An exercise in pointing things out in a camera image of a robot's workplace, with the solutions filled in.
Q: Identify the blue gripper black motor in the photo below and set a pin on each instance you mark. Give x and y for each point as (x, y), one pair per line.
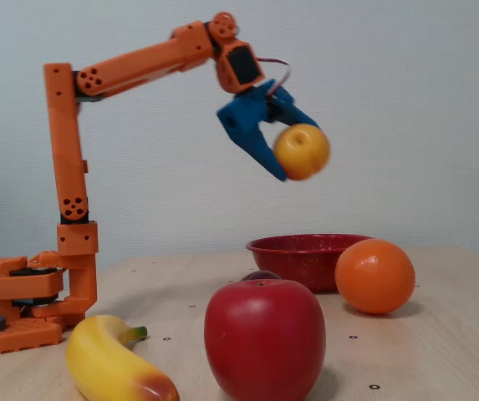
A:
(251, 112)

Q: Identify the yellow orange plastic peach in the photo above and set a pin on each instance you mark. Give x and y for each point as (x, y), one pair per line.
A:
(302, 152)

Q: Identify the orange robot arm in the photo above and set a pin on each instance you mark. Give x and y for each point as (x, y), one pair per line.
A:
(65, 146)

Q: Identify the orange waffle robot base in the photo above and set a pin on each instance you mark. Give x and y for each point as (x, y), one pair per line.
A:
(13, 338)

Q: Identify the red speckled enamel bowl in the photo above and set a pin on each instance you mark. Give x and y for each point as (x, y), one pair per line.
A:
(293, 263)

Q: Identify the dark purple plastic plum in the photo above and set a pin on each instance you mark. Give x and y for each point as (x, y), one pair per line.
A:
(260, 275)

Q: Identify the orange plastic orange fruit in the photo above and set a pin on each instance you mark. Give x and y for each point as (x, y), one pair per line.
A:
(375, 275)

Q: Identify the red plastic apple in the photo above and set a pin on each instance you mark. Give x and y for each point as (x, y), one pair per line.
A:
(264, 338)

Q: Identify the yellow plastic banana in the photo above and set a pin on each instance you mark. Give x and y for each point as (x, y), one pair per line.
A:
(97, 359)

